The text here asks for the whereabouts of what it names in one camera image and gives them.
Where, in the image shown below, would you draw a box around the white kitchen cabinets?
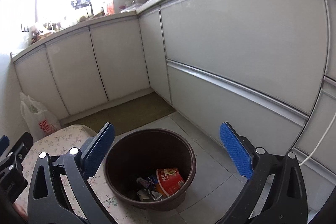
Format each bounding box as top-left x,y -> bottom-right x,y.
10,0 -> 336,224

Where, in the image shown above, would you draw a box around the blue-grey drink carton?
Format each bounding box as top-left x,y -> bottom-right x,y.
137,189 -> 150,202

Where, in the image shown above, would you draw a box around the white cable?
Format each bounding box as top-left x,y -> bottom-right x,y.
299,106 -> 336,165

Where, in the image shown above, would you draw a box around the floral tablecloth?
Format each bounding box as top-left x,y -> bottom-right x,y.
14,126 -> 147,224

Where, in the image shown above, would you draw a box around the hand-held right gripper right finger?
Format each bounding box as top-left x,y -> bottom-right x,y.
218,122 -> 308,224

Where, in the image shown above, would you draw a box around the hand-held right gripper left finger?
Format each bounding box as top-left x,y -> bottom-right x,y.
28,122 -> 115,224

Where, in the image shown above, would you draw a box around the olive floor mat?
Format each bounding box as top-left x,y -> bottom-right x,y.
63,92 -> 176,136

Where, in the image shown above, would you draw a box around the red instant noodle cup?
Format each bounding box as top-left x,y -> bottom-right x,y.
156,168 -> 184,197

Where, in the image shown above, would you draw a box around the white plastic bag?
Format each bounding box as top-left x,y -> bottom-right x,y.
20,93 -> 62,141

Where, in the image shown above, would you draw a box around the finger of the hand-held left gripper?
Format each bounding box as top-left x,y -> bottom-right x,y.
7,132 -> 34,165
0,135 -> 11,159

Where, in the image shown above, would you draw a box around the silver foil wrapper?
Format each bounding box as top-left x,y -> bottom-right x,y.
150,185 -> 166,200

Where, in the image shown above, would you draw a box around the brown trash bin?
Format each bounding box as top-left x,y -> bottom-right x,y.
103,129 -> 197,212

